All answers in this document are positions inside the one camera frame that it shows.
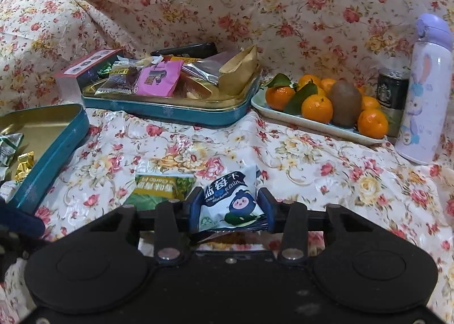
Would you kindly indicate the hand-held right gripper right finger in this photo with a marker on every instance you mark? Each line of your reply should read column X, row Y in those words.
column 266, row 207

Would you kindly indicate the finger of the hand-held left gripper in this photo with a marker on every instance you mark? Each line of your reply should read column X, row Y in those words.
column 21, row 223

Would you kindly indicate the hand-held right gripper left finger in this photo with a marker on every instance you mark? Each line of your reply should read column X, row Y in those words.
column 193, row 203

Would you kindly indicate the dark blue and white packet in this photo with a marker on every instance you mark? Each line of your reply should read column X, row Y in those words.
column 230, row 200

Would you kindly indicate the gold foil candy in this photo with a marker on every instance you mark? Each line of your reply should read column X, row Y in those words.
column 24, row 166

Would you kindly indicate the green and white snack packet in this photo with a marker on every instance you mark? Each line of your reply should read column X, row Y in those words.
column 10, row 148

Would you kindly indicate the teal tin tray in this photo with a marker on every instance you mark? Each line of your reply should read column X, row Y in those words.
column 60, row 143

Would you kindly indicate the olive green snack packet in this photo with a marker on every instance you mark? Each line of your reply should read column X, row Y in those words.
column 156, row 185

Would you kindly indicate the teal tin with compartments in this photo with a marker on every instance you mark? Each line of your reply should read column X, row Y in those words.
column 170, row 116

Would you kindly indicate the white fruit plate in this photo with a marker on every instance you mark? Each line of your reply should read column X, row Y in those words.
column 319, row 129

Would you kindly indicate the plate of oranges and kiwi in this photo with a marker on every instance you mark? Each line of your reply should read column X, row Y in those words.
column 316, row 108

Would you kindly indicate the brown kiwi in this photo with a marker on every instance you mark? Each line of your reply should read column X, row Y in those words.
column 344, row 104

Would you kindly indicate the pink snack packet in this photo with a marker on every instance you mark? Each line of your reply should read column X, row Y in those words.
column 158, row 77

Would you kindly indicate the clear brownish plastic packet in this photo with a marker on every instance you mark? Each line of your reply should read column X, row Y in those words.
column 209, row 68

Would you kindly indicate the brown paper bag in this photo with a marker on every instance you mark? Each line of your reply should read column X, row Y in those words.
column 237, row 72

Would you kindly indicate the clear packet of dark fruit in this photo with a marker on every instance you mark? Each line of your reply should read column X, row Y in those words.
column 120, row 81

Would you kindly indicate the red and white carton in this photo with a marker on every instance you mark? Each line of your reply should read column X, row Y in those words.
column 69, row 88

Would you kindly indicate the red and yellow snack packet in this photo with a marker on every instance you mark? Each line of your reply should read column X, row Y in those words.
column 181, row 59

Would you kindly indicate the clear packet of white candy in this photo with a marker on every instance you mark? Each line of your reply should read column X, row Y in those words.
column 150, row 61

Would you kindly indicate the black rectangular case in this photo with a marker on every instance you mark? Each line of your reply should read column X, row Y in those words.
column 191, row 50

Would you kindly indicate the purple and green foil candy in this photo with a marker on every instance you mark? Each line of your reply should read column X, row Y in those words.
column 105, row 68

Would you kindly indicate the dark coffee can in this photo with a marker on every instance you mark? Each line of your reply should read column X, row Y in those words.
column 392, row 91

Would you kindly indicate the purple rabbit print bottle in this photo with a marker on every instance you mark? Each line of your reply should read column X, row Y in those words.
column 422, row 104

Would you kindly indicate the floral cloth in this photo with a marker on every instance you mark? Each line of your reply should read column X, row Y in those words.
column 283, row 8

